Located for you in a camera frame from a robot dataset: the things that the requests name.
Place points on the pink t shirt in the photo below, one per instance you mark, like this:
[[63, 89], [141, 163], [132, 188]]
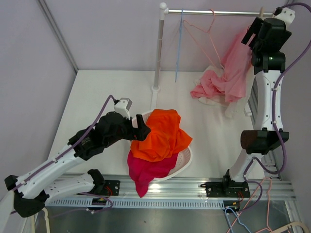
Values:
[[231, 84]]

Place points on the aluminium mounting rail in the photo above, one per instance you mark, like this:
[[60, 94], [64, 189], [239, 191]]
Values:
[[189, 188]]

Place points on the pink wire hanger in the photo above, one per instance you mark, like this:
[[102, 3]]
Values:
[[237, 215], [187, 25]]

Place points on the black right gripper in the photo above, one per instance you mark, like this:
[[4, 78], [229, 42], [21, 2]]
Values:
[[252, 30]]

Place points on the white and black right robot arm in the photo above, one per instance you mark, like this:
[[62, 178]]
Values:
[[268, 133]]

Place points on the beige hanger at lower left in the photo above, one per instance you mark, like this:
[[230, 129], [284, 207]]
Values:
[[46, 218]]

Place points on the pink wire hanger on floor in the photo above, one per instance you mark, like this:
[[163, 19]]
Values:
[[237, 215]]

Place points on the magenta t shirt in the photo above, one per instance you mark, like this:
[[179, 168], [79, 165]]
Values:
[[142, 172]]

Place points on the beige wooden hanger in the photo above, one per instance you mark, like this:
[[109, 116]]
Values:
[[261, 13]]

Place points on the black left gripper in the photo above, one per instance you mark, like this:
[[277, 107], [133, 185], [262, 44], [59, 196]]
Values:
[[140, 133]]

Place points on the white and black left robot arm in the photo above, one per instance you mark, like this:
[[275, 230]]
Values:
[[33, 190]]

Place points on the cream white t shirt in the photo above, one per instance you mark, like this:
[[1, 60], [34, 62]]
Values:
[[231, 108]]

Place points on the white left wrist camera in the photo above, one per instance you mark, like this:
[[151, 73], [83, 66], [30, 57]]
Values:
[[123, 106]]

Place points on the white and silver clothes rack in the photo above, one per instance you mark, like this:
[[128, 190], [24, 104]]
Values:
[[163, 11]]

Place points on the slotted grey cable duct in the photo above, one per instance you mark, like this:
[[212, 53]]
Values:
[[139, 203]]

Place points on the orange t shirt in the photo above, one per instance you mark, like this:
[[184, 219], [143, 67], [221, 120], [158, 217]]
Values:
[[165, 139]]

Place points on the beige hanger at lower right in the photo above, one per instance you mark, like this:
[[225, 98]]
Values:
[[291, 226]]

